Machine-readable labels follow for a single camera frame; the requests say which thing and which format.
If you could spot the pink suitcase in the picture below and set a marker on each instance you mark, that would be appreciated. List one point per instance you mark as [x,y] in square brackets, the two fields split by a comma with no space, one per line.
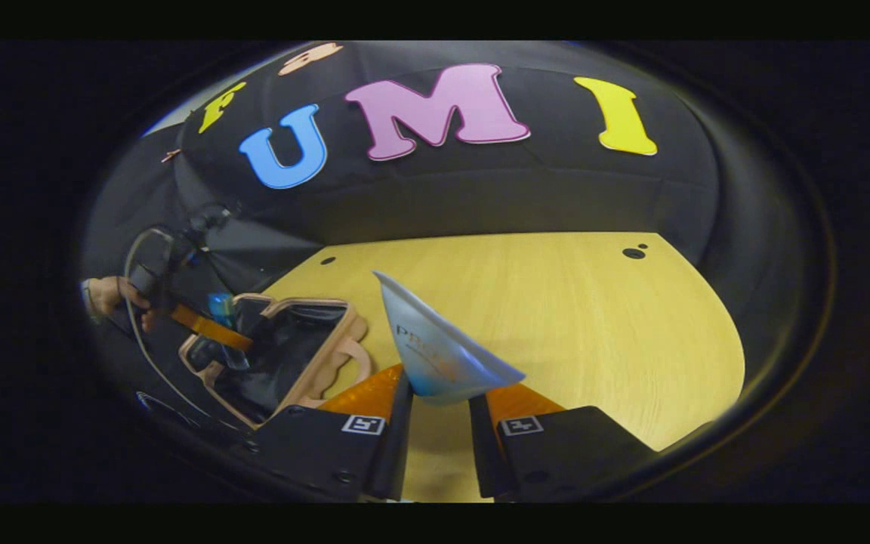
[284,370]

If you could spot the light blue squeeze tube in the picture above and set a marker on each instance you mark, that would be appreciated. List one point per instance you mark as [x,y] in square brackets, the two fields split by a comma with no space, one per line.
[435,347]

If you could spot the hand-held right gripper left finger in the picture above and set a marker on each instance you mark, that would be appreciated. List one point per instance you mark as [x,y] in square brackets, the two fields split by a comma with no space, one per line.
[397,446]

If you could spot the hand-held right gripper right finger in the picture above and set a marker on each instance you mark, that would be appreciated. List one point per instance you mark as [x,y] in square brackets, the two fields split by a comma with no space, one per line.
[484,453]

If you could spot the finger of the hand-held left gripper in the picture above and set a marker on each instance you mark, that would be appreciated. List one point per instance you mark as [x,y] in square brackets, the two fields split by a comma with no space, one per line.
[212,327]

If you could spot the black backdrop cloth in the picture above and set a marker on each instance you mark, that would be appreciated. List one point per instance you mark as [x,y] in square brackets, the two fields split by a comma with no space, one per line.
[480,189]

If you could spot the pink cloth clip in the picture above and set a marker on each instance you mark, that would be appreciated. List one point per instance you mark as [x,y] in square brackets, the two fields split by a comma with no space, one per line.
[171,156]

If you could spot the blue green bottle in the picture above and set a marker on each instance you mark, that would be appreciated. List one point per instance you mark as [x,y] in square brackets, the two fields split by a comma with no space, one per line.
[220,306]

